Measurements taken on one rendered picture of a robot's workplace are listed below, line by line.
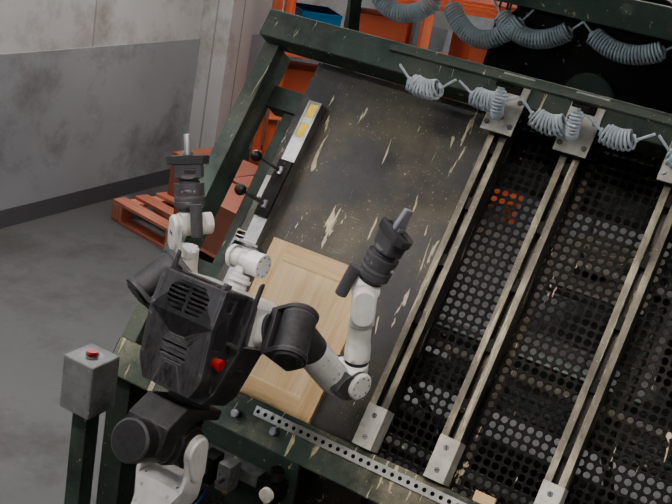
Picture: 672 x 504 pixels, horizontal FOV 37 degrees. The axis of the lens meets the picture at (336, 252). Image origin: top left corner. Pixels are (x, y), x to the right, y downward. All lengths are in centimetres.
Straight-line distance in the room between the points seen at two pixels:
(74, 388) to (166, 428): 66
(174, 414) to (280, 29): 143
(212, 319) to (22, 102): 413
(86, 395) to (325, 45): 134
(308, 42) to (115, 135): 394
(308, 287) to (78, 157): 401
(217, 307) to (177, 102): 524
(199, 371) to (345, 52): 126
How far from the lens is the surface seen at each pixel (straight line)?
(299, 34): 340
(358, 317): 265
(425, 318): 292
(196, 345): 251
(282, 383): 308
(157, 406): 262
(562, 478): 277
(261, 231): 322
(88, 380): 311
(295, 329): 253
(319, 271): 312
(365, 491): 291
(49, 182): 681
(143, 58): 721
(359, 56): 328
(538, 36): 351
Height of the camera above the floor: 240
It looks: 20 degrees down
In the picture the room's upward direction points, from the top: 11 degrees clockwise
